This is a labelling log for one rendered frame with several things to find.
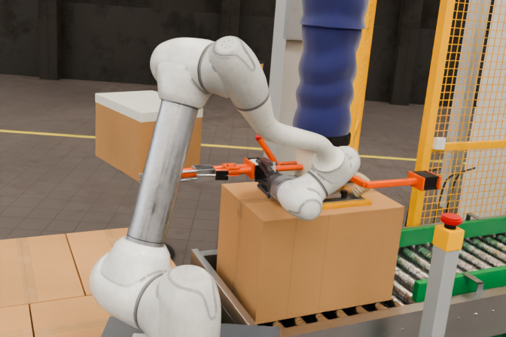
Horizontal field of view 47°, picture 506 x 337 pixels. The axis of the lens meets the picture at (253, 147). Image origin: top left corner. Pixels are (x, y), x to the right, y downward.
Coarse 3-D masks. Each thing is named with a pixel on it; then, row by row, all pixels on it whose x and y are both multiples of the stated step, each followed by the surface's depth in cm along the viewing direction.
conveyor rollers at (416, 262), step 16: (464, 240) 306; (480, 240) 308; (496, 240) 309; (400, 256) 275; (416, 256) 276; (464, 256) 283; (480, 256) 285; (496, 256) 287; (400, 272) 258; (416, 272) 261; (400, 288) 244; (368, 304) 232; (400, 304) 231; (288, 320) 217; (304, 320) 215; (320, 320) 216
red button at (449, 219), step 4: (440, 216) 191; (444, 216) 190; (448, 216) 190; (452, 216) 190; (456, 216) 190; (444, 220) 189; (448, 220) 188; (452, 220) 188; (456, 220) 188; (460, 220) 188; (444, 224) 191; (448, 224) 189; (452, 224) 188; (456, 224) 187; (448, 228) 190; (452, 228) 189
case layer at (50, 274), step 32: (0, 256) 246; (32, 256) 248; (64, 256) 251; (96, 256) 253; (0, 288) 221; (32, 288) 223; (64, 288) 224; (0, 320) 200; (32, 320) 202; (64, 320) 203; (96, 320) 205
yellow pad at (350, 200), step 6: (342, 192) 220; (336, 198) 220; (342, 198) 220; (348, 198) 221; (354, 198) 221; (360, 198) 222; (366, 198) 224; (324, 204) 214; (330, 204) 214; (336, 204) 215; (342, 204) 216; (348, 204) 217; (354, 204) 218; (360, 204) 220; (366, 204) 221
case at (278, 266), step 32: (224, 192) 230; (256, 192) 227; (224, 224) 232; (256, 224) 204; (288, 224) 203; (320, 224) 209; (352, 224) 215; (384, 224) 221; (224, 256) 233; (256, 256) 205; (288, 256) 207; (320, 256) 213; (352, 256) 219; (384, 256) 226; (256, 288) 206; (288, 288) 211; (320, 288) 217; (352, 288) 223; (384, 288) 230; (256, 320) 208
